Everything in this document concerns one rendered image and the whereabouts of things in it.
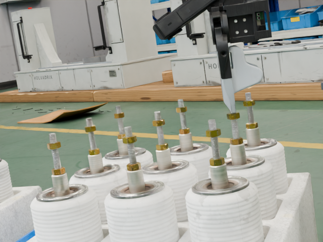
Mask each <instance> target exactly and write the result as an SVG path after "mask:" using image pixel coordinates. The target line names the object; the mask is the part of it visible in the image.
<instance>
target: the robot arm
mask: <svg viewBox="0 0 323 242"><path fill-rule="evenodd" d="M206 10H207V11H208V12H209V16H210V23H211V34H212V41H213V45H216V51H217V59H218V66H219V73H220V80H221V87H222V94H223V99H224V103H225V104H226V105H227V107H228V108H229V109H230V111H231V112H232V113H235V112H236V105H235V96H234V93H236V92H239V91H241V90H244V89H246V88H248V87H251V86H253V85H256V84H258V83H260V82H261V81H262V79H263V72H262V69H261V68H259V67H258V66H257V65H255V64H252V63H249V62H246V60H245V55H244V51H243V50H242V49H241V48H240V47H238V46H236V45H232V46H229V47H228V43H230V44H232V43H239V42H243V43H244V44H245V43H252V42H258V40H260V39H263V38H270V37H272V32H271V24H270V16H269V7H268V0H187V1H185V2H184V3H183V4H181V5H180V6H179V7H177V8H176V9H175V10H173V11H172V12H171V13H170V12H167V13H166V14H164V15H162V16H161V17H160V18H159V19H158V20H157V21H156V24H155V25H154V26H153V30H154V32H155V33H156V34H157V36H158V37H159V39H161V40H167V39H168V40H170V39H172V38H173V37H176V36H178V34H179V33H180V32H181V31H182V30H183V29H182V28H183V27H184V26H185V25H187V24H188V23H189V22H191V21H192V20H194V19H195V18H196V17H198V16H199V15H200V14H202V13H203V12H204V11H206ZM264 11H266V15H267V23H268V30H266V24H265V17H264ZM229 54H230V55H229ZM230 58H231V59H230Z"/></svg>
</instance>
